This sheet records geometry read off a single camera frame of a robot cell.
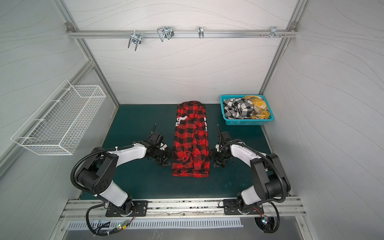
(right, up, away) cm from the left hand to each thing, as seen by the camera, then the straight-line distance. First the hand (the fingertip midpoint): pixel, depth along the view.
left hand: (177, 158), depth 88 cm
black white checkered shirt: (+42, +31, +19) cm, 56 cm away
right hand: (+20, 0, -1) cm, 20 cm away
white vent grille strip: (-12, -26, -18) cm, 34 cm away
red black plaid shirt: (+8, +3, +2) cm, 9 cm away
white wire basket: (-53, +20, -21) cm, 60 cm away
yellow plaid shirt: (+57, +29, +14) cm, 65 cm away
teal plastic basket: (+45, +22, +13) cm, 51 cm away
